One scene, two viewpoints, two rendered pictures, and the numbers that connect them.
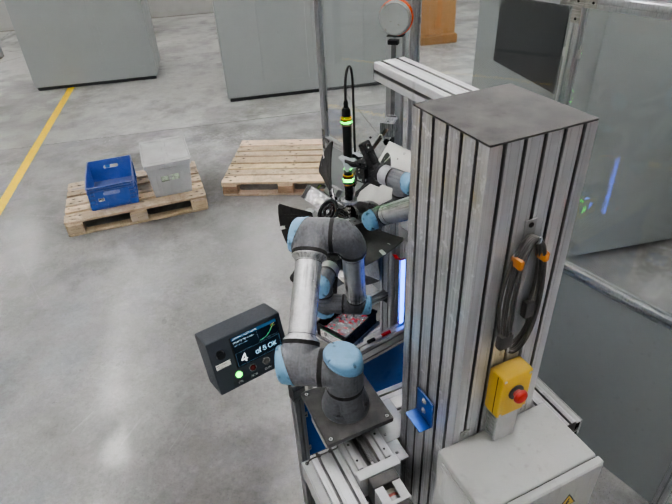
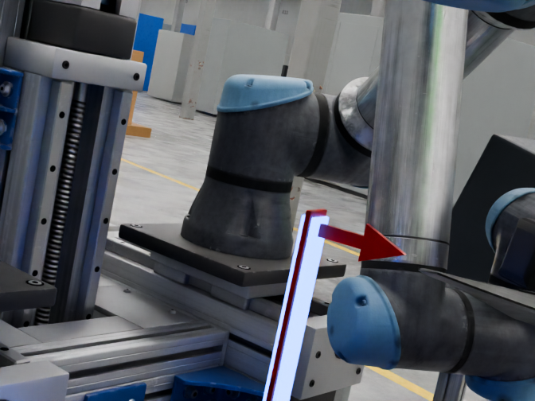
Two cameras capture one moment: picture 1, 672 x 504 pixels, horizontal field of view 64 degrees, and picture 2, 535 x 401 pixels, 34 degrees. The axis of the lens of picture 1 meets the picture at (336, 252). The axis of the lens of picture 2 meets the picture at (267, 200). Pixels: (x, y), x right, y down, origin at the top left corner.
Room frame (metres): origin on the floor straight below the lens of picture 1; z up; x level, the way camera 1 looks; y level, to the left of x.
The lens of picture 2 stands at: (2.16, -0.56, 1.27)
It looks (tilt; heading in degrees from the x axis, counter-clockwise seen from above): 8 degrees down; 150
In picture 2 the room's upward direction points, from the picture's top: 12 degrees clockwise
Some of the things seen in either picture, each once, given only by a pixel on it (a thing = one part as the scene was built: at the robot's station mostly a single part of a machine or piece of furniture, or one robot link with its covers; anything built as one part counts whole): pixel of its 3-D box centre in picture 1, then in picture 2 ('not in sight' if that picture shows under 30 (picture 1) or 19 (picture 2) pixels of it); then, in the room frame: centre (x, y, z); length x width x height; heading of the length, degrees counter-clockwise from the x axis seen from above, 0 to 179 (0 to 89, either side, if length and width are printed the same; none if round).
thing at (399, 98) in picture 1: (392, 202); not in sight; (2.66, -0.34, 0.90); 0.08 x 0.06 x 1.80; 68
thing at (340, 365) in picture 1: (341, 367); (265, 123); (1.14, 0.00, 1.20); 0.13 x 0.12 x 0.14; 81
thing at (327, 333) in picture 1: (346, 322); not in sight; (1.74, -0.03, 0.85); 0.22 x 0.17 x 0.07; 139
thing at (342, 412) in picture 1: (345, 394); (243, 208); (1.14, -0.01, 1.09); 0.15 x 0.15 x 0.10
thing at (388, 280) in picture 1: (388, 289); not in sight; (2.29, -0.27, 0.58); 0.09 x 0.05 x 1.15; 33
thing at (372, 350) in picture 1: (383, 341); not in sight; (1.64, -0.18, 0.82); 0.90 x 0.04 x 0.08; 123
